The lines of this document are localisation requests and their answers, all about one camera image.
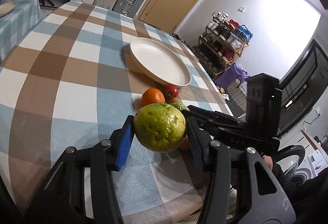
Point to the woven basket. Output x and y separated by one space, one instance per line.
237 93

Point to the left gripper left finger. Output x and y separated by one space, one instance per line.
79 187

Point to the cream round plate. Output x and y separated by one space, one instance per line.
159 62

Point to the brown kiwi fruit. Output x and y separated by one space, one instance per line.
174 100

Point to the orange mandarin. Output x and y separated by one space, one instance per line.
151 96

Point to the black tv cabinet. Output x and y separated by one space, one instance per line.
302 87

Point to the small side plate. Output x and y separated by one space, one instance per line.
6 8

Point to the checkered tablecloth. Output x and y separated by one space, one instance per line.
72 82

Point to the red tomato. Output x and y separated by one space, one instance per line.
171 91

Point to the shoe rack with shoes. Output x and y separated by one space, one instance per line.
222 42

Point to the side table checkered cloth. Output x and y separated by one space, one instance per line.
17 23

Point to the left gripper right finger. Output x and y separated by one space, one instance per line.
260 197

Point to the green guava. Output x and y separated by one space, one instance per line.
160 127

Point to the purple bag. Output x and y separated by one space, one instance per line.
235 71

